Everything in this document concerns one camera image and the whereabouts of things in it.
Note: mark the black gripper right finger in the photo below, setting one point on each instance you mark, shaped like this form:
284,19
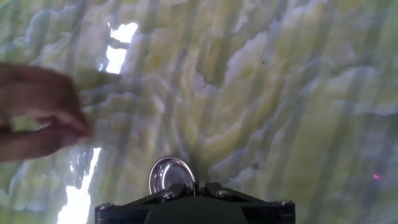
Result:
267,211

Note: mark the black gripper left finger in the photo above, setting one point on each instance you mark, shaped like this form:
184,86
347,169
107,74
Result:
124,208

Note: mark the person's left hand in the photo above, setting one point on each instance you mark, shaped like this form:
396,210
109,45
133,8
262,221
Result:
37,93

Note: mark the green marble pattern mat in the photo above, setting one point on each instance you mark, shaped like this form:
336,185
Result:
248,93

